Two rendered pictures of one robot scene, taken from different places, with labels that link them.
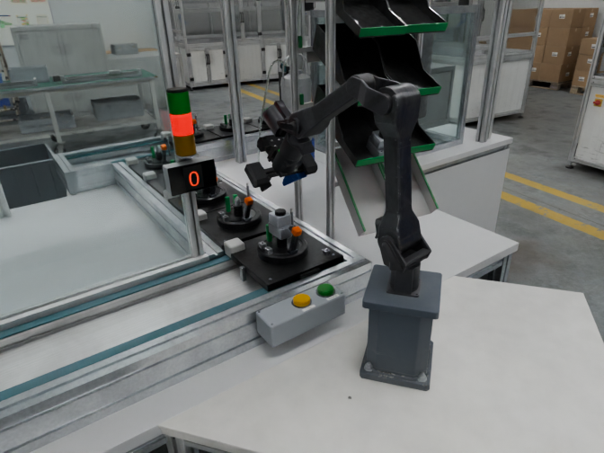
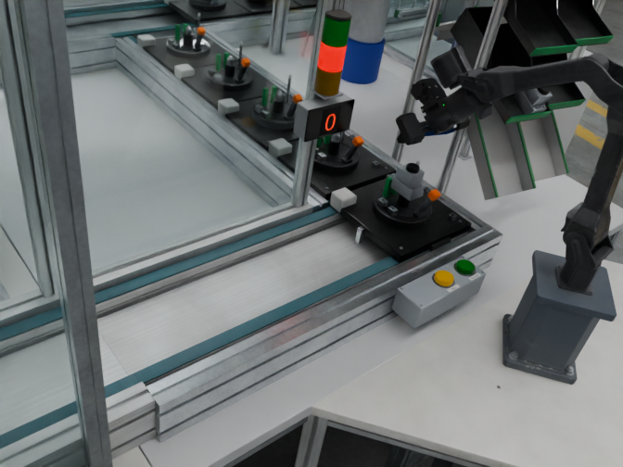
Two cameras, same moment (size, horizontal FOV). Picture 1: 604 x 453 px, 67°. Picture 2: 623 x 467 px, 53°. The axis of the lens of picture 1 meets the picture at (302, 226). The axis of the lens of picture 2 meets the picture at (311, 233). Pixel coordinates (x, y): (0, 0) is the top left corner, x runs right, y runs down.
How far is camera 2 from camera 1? 0.53 m
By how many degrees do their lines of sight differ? 14
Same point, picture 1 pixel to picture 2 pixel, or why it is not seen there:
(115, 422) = (264, 401)
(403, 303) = (578, 301)
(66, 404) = (226, 384)
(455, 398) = (600, 394)
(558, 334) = not seen: outside the picture
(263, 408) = (415, 394)
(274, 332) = (422, 313)
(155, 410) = (301, 389)
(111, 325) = (224, 288)
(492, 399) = not seen: outside the picture
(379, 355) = (533, 347)
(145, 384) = (290, 361)
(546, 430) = not seen: outside the picture
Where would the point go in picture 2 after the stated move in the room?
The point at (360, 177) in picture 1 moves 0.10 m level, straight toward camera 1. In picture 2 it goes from (491, 127) to (498, 147)
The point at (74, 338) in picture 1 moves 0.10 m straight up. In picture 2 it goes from (188, 301) to (189, 263)
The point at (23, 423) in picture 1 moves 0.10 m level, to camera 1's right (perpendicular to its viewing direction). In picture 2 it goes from (190, 402) to (251, 403)
